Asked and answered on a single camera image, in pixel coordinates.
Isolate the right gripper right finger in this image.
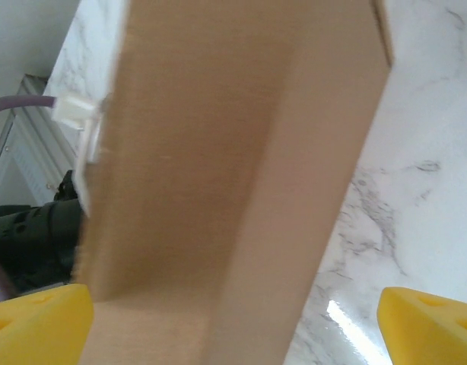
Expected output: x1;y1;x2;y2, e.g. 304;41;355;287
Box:
376;287;467;365

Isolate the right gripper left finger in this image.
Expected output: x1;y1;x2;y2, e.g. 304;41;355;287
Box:
0;283;95;365

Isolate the brown cardboard box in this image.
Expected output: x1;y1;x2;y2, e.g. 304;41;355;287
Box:
71;0;395;365

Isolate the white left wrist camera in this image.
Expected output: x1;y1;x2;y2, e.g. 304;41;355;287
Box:
52;94;107;220

